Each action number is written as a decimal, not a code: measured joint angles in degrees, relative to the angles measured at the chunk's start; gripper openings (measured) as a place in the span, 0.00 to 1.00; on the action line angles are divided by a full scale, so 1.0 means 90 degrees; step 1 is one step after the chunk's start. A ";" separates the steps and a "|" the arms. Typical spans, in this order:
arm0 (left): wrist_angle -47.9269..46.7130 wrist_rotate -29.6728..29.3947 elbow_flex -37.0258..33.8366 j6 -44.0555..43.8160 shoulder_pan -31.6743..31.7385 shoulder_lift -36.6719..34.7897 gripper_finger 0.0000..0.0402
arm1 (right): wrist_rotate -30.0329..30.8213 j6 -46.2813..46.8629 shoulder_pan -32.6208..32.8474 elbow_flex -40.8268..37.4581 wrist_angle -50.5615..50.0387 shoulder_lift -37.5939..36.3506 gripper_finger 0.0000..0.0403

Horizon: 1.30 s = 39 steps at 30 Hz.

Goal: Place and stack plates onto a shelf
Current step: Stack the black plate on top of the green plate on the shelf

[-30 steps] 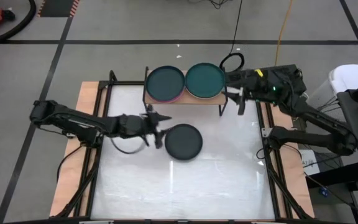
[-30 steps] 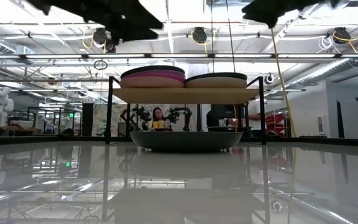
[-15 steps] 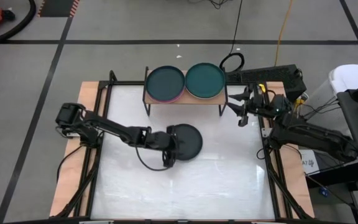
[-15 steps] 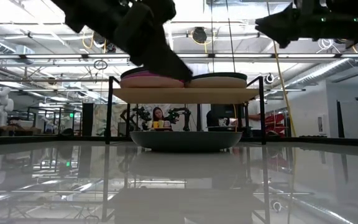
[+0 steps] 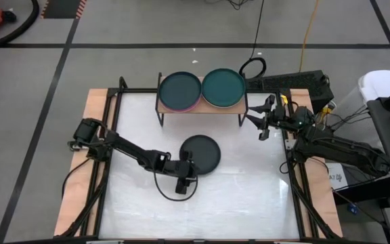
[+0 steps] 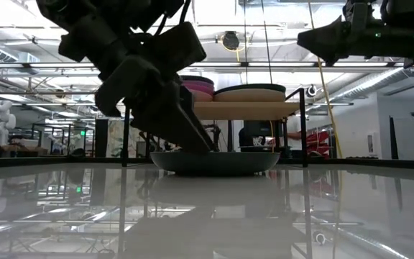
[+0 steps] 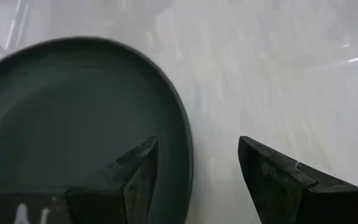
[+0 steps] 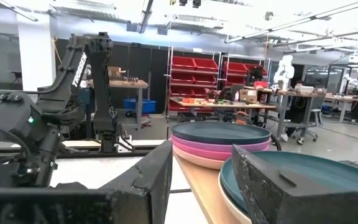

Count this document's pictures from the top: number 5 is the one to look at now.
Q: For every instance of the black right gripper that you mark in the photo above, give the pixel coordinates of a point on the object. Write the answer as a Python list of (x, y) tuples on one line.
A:
[(278, 118)]

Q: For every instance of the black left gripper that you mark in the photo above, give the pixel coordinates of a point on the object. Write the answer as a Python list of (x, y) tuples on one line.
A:
[(183, 171)]

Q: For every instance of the black round plate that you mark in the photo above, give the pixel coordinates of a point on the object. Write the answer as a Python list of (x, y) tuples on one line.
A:
[(205, 152)]

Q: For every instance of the green round plate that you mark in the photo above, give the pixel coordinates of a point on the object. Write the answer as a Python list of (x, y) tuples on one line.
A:
[(223, 87)]

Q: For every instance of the pink round plate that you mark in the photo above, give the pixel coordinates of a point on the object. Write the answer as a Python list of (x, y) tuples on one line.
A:
[(178, 111)]

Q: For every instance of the dark teal round plate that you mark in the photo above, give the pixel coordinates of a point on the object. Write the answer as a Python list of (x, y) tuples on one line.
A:
[(179, 91)]

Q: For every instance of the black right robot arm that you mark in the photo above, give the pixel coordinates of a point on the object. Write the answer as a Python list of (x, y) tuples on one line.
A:
[(344, 150)]

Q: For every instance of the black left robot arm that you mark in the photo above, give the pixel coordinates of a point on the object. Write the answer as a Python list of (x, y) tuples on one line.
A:
[(127, 147)]

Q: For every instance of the wooden shelf with black legs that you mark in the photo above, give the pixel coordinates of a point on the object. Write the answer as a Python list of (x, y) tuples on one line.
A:
[(239, 109)]

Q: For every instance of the small yellow tag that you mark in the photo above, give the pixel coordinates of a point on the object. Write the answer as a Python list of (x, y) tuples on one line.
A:
[(284, 99)]

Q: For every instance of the white glossy table sheet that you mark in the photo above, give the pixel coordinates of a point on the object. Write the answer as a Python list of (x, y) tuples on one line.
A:
[(215, 203)]

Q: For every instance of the black computer case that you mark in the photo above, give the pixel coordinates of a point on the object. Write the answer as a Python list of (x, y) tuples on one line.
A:
[(293, 83)]

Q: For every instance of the white lidded bin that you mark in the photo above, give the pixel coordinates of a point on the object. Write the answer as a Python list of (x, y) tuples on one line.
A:
[(381, 84)]

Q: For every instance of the small blue connector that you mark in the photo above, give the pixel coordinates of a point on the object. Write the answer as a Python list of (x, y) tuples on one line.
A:
[(353, 209)]

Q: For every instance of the black mat with striped edges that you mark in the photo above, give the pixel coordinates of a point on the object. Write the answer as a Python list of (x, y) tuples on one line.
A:
[(61, 8)]

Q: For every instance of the black metal table frame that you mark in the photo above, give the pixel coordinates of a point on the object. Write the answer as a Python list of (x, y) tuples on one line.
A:
[(134, 90)]

